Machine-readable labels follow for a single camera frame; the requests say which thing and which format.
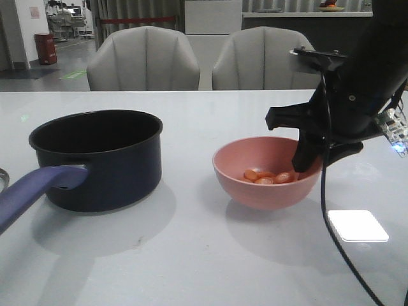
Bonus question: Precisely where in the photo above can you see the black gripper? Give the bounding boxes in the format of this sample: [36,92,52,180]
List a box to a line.
[265,72,388,173]

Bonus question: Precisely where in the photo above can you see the pink plastic bowl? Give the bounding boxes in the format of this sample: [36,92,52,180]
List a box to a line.
[213,136,323,210]

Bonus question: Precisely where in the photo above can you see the orange ham slices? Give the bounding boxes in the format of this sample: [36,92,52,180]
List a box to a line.
[240,169,299,185]

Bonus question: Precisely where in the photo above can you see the glass pot lid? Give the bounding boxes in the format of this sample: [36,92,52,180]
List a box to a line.
[0,168,10,193]

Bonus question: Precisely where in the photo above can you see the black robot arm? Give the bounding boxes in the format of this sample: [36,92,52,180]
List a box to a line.
[265,1,407,172]

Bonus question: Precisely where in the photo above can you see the right grey upholstered chair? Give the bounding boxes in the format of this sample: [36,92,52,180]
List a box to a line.
[212,26,319,91]

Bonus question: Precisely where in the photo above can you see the grey upholstered chair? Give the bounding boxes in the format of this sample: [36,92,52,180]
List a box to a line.
[87,26,200,91]
[212,26,319,91]

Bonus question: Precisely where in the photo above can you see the green circuit board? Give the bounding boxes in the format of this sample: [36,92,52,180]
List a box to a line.
[374,98,407,158]

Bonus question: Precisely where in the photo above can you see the dark sideboard cabinet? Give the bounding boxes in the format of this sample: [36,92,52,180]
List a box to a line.
[242,11,372,55]

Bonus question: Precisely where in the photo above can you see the fruit plate on sideboard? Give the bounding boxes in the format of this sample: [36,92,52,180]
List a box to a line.
[318,0,344,12]

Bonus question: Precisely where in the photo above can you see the white cabinet panel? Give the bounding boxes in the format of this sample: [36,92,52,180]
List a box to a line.
[184,1,242,35]

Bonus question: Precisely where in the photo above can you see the left grey upholstered chair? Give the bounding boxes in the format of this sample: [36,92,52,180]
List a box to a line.
[87,26,200,91]

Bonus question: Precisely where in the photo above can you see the dark blue saucepan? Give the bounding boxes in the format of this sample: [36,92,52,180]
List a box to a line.
[1,110,163,231]

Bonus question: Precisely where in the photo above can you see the red belt barrier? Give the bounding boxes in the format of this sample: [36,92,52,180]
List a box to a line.
[99,16,177,24]

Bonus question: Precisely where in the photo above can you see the grey curtain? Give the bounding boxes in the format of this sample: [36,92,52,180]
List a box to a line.
[87,0,185,48]

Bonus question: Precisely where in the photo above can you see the red trash bin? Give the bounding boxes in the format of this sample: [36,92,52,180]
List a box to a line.
[34,33,57,65]

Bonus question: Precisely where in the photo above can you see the dark floor mat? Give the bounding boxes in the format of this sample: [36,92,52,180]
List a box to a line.
[1,69,59,80]

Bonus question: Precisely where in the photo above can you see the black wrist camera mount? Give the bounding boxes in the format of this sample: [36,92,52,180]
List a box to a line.
[289,47,347,73]

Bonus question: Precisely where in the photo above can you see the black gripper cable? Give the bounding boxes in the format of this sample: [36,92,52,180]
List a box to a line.
[319,73,386,306]

